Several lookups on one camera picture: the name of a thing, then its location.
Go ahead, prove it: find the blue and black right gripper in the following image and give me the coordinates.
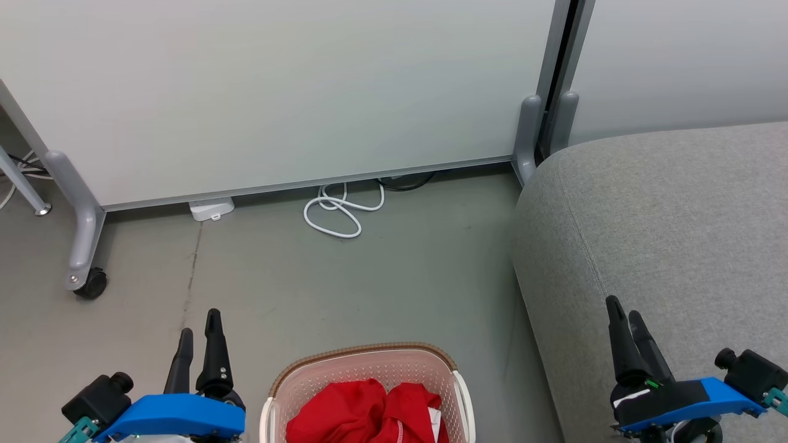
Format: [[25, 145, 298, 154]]
[[606, 295, 768, 443]]

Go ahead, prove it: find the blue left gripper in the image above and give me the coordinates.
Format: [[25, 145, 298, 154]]
[[108, 308, 246, 443]]

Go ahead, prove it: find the plain red garment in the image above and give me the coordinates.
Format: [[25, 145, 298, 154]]
[[286, 378, 388, 443]]

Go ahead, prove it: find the red garment with white lining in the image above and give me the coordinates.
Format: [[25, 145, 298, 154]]
[[369, 383, 450, 443]]

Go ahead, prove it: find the grey fabric sofa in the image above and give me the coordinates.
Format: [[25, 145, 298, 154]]
[[512, 121, 788, 443]]

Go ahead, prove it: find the black caster wheel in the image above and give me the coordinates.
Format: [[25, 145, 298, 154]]
[[73, 268, 108, 301]]

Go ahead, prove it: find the teal connector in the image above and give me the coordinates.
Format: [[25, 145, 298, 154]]
[[58, 417, 100, 443], [763, 388, 788, 417]]

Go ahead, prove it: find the white power adapter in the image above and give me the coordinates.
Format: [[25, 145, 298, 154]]
[[188, 197, 236, 222]]

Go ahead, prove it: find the pink plastic laundry basket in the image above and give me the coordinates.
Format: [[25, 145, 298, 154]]
[[259, 342, 476, 443]]

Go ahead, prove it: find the long grey partition foot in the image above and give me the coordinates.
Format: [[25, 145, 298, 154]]
[[44, 150, 107, 291]]

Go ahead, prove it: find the grey metal table leg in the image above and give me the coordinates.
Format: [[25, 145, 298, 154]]
[[0, 145, 52, 217]]

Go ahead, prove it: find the white partition panel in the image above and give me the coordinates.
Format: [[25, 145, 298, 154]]
[[569, 0, 788, 147], [0, 0, 558, 213]]

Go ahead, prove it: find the thick white coiled cable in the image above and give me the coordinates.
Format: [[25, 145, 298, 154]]
[[303, 182, 386, 239]]

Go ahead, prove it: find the thin white cable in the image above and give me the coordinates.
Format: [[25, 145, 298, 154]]
[[0, 151, 53, 210]]

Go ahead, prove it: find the black floor cable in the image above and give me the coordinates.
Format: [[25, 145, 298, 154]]
[[377, 172, 436, 192]]

